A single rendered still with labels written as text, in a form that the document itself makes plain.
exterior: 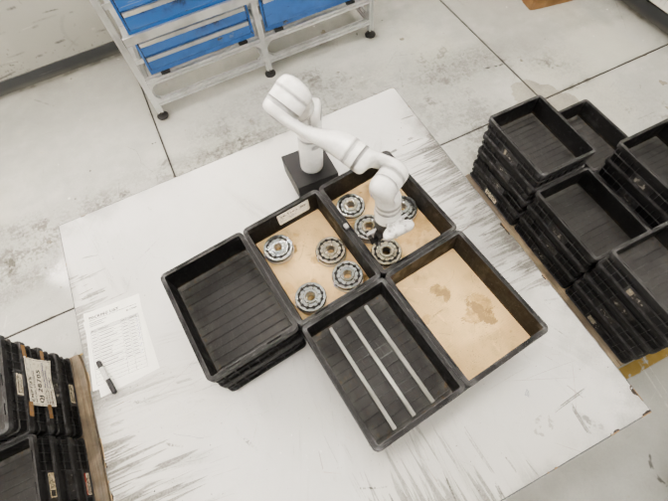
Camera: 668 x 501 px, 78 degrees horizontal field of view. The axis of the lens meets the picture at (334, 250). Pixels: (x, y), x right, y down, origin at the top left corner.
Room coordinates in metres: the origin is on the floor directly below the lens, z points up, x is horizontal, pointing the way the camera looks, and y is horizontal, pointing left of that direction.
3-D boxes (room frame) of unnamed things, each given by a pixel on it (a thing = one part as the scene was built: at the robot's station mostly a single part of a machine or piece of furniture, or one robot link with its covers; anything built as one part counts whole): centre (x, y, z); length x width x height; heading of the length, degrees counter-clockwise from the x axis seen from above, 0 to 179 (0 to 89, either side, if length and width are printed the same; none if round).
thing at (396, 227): (0.58, -0.17, 1.15); 0.11 x 0.09 x 0.06; 18
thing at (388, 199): (0.59, -0.15, 1.24); 0.09 x 0.07 x 0.15; 137
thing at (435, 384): (0.25, -0.08, 0.87); 0.40 x 0.30 x 0.11; 24
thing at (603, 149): (1.33, -1.41, 0.26); 0.40 x 0.30 x 0.23; 18
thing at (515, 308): (0.37, -0.36, 0.87); 0.40 x 0.30 x 0.11; 24
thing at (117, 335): (0.49, 0.82, 0.70); 0.33 x 0.23 x 0.01; 18
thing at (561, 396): (0.52, 0.12, 0.35); 1.60 x 1.60 x 0.70; 18
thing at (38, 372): (0.48, 1.31, 0.41); 0.31 x 0.02 x 0.16; 18
